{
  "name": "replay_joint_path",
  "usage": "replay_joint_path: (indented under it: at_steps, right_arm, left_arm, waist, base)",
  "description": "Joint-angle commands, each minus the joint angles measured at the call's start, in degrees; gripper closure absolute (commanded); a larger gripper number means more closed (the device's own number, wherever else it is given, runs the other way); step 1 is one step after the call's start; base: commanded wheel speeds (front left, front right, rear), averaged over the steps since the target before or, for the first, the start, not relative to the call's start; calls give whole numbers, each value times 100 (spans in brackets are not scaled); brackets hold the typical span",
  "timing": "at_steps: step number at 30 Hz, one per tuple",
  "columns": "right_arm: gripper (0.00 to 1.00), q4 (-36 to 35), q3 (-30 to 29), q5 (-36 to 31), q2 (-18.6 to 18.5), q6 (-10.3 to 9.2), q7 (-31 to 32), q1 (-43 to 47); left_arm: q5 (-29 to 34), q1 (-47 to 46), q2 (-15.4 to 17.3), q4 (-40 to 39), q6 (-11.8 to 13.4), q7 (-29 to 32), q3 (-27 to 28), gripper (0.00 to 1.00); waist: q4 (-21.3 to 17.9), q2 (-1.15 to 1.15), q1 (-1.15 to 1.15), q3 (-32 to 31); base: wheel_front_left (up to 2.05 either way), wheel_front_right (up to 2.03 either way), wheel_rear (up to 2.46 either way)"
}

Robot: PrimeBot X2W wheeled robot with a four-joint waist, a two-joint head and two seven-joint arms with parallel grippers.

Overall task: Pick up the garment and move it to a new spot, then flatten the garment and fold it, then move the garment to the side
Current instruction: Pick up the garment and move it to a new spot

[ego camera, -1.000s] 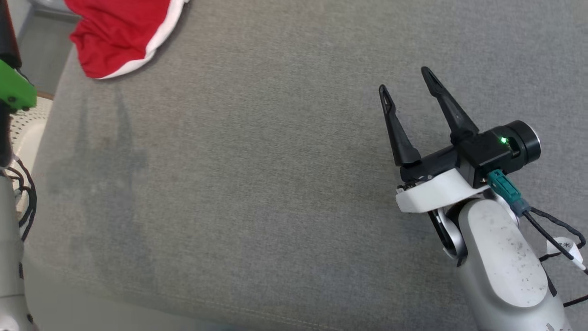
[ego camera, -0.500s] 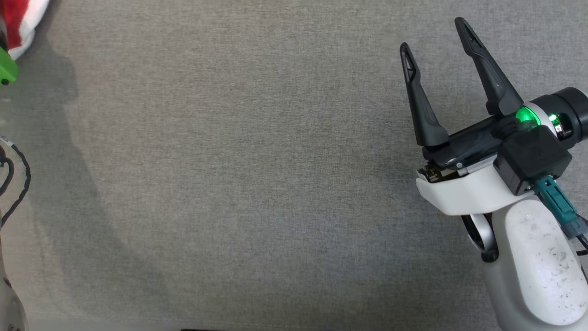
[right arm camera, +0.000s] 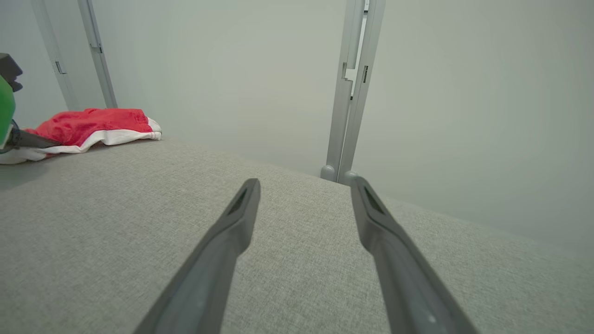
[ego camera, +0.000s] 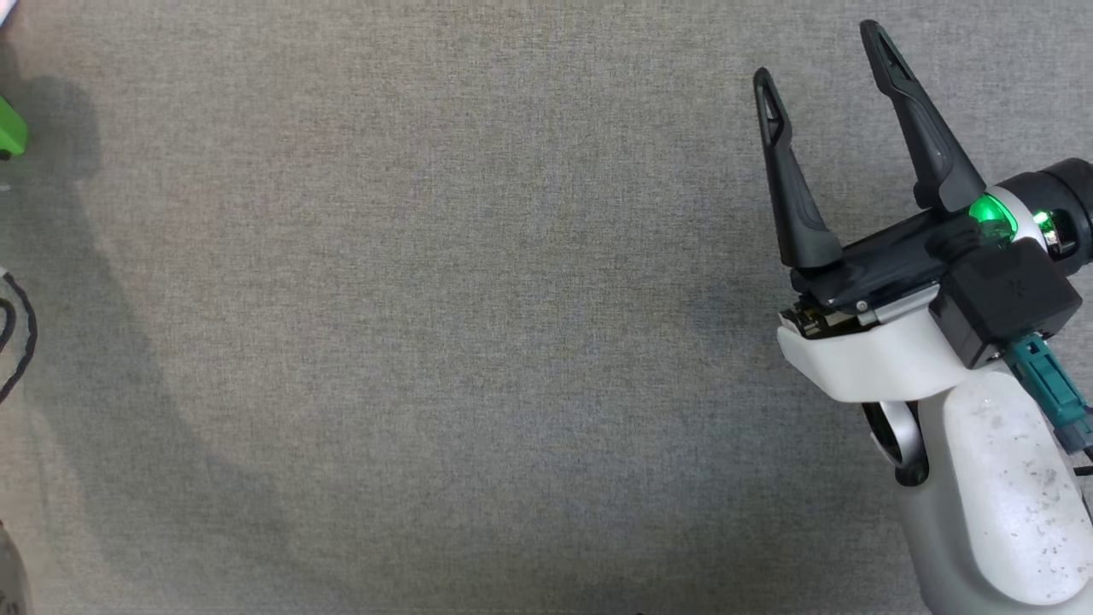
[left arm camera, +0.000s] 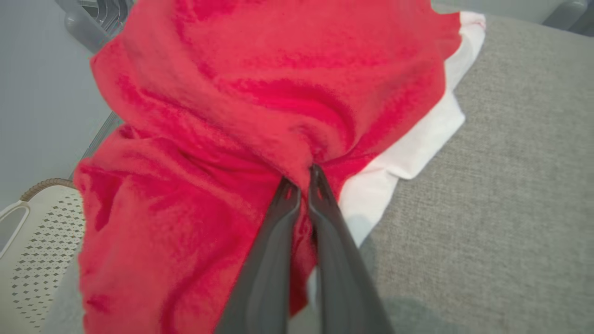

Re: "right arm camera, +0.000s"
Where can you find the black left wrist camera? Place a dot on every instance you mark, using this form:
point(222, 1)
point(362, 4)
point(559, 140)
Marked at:
point(8, 72)

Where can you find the red white-striped shorts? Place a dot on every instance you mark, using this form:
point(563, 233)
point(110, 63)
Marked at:
point(93, 123)

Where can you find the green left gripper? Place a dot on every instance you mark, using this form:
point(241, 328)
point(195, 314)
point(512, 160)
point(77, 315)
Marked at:
point(5, 111)

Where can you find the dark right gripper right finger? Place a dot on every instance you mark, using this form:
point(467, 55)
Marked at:
point(408, 278)

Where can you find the grey partition post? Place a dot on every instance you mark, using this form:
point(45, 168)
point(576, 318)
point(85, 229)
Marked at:
point(55, 60)
point(364, 116)
point(341, 116)
point(97, 55)

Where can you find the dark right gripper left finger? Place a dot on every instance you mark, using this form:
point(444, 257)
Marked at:
point(209, 269)

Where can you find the grey upholstered sofa cushion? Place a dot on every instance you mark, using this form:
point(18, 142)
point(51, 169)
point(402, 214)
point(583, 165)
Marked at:
point(297, 278)

